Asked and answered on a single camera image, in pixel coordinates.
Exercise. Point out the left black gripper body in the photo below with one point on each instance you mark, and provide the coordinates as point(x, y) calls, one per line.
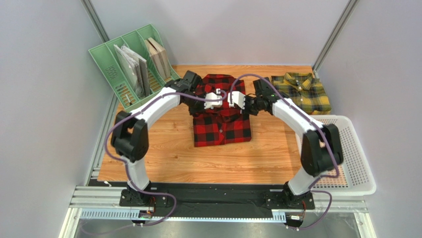
point(195, 105)

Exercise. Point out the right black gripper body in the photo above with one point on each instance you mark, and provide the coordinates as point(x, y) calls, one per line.
point(247, 106)

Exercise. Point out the red black plaid shirt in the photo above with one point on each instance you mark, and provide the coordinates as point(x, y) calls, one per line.
point(223, 125)

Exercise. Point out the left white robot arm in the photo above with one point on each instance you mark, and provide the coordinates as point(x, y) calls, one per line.
point(130, 134)

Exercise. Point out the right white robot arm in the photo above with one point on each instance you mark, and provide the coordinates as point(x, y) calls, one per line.
point(321, 149)

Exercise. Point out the yellow plaid folded shirt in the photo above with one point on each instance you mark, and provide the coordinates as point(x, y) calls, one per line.
point(306, 91)

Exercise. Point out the brown books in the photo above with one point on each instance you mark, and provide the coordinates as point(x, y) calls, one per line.
point(159, 56)

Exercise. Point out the grey spiral notebooks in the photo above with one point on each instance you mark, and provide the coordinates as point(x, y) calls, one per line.
point(134, 67)

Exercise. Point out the green file organizer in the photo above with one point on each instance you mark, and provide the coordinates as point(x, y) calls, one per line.
point(106, 59)

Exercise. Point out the white plastic basket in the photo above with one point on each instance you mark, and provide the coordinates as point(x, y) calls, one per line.
point(355, 176)

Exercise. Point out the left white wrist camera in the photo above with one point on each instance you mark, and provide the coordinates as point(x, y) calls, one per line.
point(213, 100)

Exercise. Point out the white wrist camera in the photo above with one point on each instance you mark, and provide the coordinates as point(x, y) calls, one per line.
point(213, 100)
point(236, 99)

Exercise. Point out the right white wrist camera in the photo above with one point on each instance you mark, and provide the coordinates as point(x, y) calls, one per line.
point(236, 99)

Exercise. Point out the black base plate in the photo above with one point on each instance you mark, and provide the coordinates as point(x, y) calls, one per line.
point(204, 200)

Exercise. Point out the aluminium frame rail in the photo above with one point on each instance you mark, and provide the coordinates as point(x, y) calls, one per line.
point(94, 211)

